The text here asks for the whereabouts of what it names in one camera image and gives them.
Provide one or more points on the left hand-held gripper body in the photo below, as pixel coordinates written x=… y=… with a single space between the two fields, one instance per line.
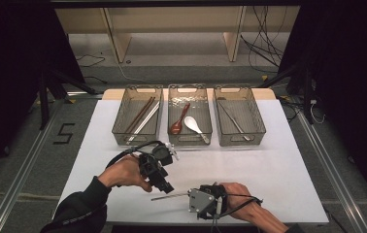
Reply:
x=154 y=161

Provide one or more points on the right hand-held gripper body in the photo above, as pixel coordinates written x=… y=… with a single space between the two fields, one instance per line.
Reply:
x=202 y=200

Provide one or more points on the metal knife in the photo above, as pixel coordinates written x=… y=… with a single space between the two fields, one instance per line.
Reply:
x=172 y=196

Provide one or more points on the brown wooden spoon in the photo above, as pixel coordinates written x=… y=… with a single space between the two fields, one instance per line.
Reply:
x=175 y=127

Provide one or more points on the white ceramic spoon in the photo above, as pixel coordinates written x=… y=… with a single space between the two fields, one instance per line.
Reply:
x=191 y=123

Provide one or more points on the smoky clear plastic bin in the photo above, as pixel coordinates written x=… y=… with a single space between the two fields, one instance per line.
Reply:
x=123 y=110
x=252 y=113
x=201 y=106

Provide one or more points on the metal fork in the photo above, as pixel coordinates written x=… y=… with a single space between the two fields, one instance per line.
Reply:
x=233 y=120

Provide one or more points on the person's left hand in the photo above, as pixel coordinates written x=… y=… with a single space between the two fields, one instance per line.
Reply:
x=123 y=171

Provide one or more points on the person's right hand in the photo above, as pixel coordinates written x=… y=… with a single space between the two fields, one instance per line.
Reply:
x=241 y=202

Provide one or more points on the black metal stand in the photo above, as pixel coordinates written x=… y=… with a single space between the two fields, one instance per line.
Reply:
x=307 y=90
x=44 y=97

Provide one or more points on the light wooden shelf unit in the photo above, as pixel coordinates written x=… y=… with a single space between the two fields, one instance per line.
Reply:
x=172 y=19

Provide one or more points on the black overhead beam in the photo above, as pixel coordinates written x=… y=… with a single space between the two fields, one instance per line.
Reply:
x=172 y=2

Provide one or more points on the black curtain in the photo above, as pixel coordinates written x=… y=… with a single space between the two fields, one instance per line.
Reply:
x=10 y=64
x=350 y=64

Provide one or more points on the short aluminium rail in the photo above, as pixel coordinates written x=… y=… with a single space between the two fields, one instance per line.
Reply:
x=81 y=94

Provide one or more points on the aluminium floor rail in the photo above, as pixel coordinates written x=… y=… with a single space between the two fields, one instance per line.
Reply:
x=13 y=191
x=337 y=181

